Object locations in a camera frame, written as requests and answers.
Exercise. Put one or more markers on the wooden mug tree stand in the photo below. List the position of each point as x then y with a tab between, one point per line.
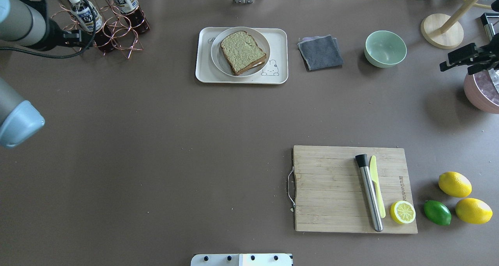
443	31

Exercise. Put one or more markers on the green lime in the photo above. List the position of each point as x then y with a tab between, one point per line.
437	212

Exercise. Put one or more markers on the half lemon slice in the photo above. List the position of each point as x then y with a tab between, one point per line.
402	212

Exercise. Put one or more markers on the white round plate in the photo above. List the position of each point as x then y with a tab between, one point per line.
220	61

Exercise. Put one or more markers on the bread slice top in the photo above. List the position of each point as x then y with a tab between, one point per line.
242	52

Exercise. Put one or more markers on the yellow plastic knife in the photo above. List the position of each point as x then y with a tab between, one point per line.
377	187

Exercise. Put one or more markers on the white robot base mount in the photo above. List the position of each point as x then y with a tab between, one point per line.
255	259

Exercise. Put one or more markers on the tea bottle lower left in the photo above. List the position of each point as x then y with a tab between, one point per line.
134	15

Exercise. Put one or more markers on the yellow lemon upper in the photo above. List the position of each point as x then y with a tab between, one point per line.
455	184

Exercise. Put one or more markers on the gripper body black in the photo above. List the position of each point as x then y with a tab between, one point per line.
54	36
492	54

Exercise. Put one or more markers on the yellow lemon lower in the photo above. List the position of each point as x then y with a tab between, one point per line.
473	211

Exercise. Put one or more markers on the copper wire bottle rack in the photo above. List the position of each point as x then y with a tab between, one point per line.
115	34

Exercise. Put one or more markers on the cream rabbit tray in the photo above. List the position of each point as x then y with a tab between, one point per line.
274	72

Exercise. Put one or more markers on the yellow lemon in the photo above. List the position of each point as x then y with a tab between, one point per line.
473	211
455	184

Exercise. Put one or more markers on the green bowl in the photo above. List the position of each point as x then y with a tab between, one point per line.
384	49

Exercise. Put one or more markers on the grey folded cloth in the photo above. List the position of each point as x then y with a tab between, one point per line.
320	52

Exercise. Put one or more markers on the wooden cutting board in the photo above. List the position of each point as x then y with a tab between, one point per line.
330	193

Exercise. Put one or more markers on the pink bowl with ice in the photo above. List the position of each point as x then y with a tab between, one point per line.
481	89

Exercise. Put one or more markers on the steel muddler black tip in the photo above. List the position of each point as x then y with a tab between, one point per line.
362	162

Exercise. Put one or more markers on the tea bottle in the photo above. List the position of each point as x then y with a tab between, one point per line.
87	16
134	15

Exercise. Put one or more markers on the tea bottle upper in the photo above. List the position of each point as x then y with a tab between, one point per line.
87	16

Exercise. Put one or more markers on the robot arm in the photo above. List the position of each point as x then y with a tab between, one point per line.
27	24

